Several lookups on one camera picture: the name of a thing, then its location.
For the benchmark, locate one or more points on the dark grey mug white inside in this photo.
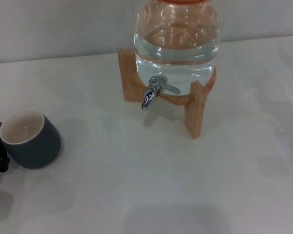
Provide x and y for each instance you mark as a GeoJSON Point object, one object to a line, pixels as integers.
{"type": "Point", "coordinates": [36, 151]}

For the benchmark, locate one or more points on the chrome faucet with lever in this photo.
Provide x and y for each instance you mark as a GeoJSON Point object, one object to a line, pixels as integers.
{"type": "Point", "coordinates": [150, 96]}

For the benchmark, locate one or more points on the light wooden dispenser stand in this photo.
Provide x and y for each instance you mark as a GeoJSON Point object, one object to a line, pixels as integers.
{"type": "Point", "coordinates": [196, 109]}

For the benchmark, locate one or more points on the clear glass water dispenser jar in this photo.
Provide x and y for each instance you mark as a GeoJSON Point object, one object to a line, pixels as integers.
{"type": "Point", "coordinates": [175, 48]}

